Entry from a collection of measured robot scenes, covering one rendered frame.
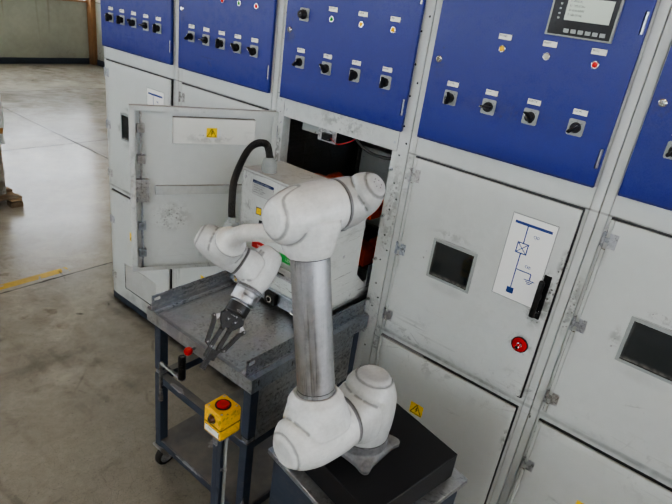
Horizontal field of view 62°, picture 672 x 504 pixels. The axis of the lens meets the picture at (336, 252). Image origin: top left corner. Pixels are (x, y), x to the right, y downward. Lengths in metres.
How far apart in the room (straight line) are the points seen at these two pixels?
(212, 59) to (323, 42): 0.68
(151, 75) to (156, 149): 0.81
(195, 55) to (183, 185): 0.69
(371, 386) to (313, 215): 0.56
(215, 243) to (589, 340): 1.24
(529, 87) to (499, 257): 0.57
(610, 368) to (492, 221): 0.60
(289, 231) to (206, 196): 1.37
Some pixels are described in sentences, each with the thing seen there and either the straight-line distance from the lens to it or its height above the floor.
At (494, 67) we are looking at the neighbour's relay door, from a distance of 1.93.
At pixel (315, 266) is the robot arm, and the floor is 1.49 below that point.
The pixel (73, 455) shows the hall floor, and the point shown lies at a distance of 2.99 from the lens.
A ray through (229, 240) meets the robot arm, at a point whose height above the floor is 1.35.
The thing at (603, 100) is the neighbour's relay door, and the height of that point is 1.90.
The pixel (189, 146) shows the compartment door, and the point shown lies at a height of 1.41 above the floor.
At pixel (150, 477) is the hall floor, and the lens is 2.84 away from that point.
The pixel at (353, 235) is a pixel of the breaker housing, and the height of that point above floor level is 1.23.
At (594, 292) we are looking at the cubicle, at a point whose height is 1.34.
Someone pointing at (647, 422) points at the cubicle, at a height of 0.99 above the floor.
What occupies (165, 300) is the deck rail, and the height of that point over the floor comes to 0.87.
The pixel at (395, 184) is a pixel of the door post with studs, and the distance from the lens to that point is 2.17.
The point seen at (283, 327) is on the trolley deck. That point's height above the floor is 0.85.
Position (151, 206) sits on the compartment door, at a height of 1.14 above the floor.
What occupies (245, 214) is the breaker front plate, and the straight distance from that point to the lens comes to 2.37.
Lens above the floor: 2.07
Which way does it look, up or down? 25 degrees down
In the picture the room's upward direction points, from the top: 8 degrees clockwise
